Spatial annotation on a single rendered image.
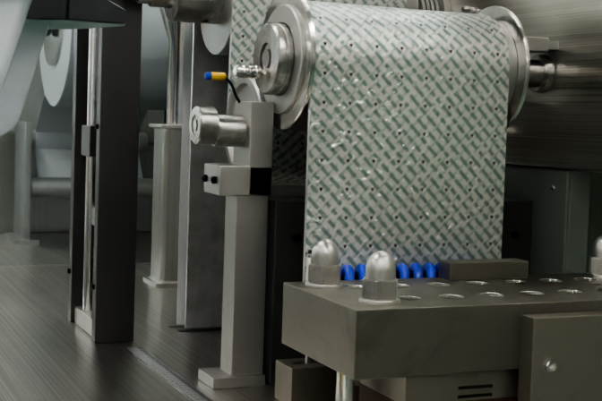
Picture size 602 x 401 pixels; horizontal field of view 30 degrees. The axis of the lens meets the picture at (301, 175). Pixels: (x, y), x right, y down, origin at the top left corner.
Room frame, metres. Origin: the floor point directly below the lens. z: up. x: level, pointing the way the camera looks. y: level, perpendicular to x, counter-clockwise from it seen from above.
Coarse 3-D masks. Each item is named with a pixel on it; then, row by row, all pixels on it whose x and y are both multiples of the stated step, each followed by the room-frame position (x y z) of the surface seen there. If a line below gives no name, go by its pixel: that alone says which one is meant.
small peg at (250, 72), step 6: (234, 66) 1.18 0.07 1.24; (240, 66) 1.18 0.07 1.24; (246, 66) 1.18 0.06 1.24; (252, 66) 1.18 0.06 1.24; (258, 66) 1.19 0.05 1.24; (234, 72) 1.18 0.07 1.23; (240, 72) 1.18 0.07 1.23; (246, 72) 1.18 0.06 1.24; (252, 72) 1.18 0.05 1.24; (258, 72) 1.18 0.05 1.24; (252, 78) 1.19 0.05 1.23; (258, 78) 1.19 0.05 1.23
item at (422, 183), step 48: (336, 144) 1.14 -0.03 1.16; (384, 144) 1.17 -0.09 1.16; (432, 144) 1.19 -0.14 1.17; (480, 144) 1.21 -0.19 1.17; (336, 192) 1.14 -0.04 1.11; (384, 192) 1.17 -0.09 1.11; (432, 192) 1.19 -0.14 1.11; (480, 192) 1.21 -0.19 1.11; (336, 240) 1.14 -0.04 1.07; (384, 240) 1.17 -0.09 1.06; (432, 240) 1.19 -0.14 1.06; (480, 240) 1.21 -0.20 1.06
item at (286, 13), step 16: (272, 16) 1.21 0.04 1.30; (288, 16) 1.17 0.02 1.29; (304, 48) 1.13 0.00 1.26; (512, 48) 1.24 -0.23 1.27; (304, 64) 1.13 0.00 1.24; (512, 64) 1.23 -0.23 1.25; (512, 80) 1.24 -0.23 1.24; (272, 96) 1.20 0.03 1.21; (288, 96) 1.16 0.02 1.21; (304, 112) 1.18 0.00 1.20
